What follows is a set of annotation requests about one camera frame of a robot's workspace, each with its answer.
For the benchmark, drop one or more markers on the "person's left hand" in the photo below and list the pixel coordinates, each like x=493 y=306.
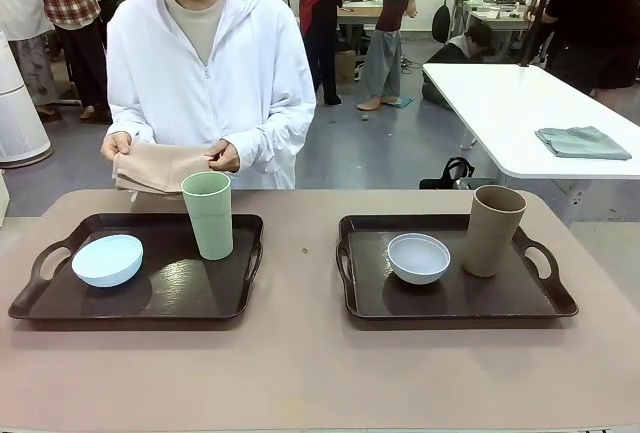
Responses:
x=227 y=157

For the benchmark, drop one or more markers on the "person's right hand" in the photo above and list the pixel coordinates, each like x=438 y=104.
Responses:
x=116 y=147

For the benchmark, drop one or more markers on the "beige cloth mat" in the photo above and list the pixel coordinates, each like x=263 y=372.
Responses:
x=160 y=168

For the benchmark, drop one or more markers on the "pale green tall cup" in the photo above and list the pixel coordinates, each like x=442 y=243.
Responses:
x=210 y=223

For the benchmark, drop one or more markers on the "light blue bowl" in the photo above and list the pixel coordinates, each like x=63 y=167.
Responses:
x=105 y=263

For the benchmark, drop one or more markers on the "white grey bowl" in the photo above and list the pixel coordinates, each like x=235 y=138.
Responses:
x=417 y=265

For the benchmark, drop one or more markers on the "brown tall cup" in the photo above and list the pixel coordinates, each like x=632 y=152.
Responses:
x=487 y=243

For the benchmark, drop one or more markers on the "grey green cloth mat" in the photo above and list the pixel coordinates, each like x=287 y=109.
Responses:
x=580 y=143

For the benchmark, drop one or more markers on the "person's right forearm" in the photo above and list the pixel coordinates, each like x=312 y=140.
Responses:
x=130 y=123

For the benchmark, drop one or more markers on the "person's left forearm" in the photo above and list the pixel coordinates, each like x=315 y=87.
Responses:
x=270 y=143

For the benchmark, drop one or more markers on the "dark brown serving tray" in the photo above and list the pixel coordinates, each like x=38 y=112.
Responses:
x=475 y=298
x=175 y=293

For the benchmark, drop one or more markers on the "person in white hoodie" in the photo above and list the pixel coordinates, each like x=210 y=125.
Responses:
x=200 y=93

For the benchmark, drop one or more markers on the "white cylindrical air purifier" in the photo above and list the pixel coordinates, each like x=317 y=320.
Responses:
x=20 y=118

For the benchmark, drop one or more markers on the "cardboard box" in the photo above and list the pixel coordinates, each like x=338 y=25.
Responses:
x=345 y=68

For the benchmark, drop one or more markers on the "bystander in white top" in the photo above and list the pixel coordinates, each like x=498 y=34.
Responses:
x=20 y=3

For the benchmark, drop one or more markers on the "bystander in red apron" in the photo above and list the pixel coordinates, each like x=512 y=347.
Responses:
x=320 y=3

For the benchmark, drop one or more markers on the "bystander in blue top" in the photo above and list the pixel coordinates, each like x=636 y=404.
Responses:
x=382 y=63

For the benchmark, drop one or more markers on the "black bag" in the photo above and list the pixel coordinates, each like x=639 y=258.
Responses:
x=450 y=180

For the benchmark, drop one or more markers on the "black backpack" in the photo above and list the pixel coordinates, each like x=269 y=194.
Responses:
x=441 y=20

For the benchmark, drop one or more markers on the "crouching bystander with dark hair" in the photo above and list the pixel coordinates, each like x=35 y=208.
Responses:
x=475 y=38

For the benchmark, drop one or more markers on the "white side table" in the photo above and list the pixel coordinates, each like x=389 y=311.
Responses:
x=500 y=103

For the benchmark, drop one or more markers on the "black tripod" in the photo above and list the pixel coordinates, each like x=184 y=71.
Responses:
x=537 y=18

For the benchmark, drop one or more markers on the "bystander in black shirt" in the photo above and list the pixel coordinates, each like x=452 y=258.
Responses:
x=590 y=13

